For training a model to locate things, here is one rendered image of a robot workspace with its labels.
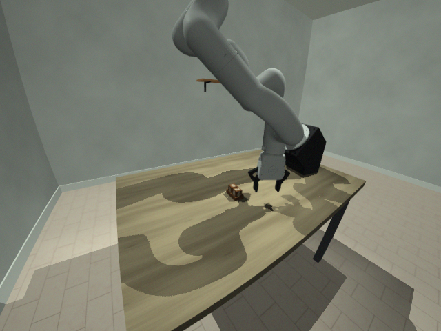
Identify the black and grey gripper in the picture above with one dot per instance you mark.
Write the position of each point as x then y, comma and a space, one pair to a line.
269, 167

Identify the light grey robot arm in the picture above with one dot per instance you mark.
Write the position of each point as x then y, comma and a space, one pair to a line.
195, 35

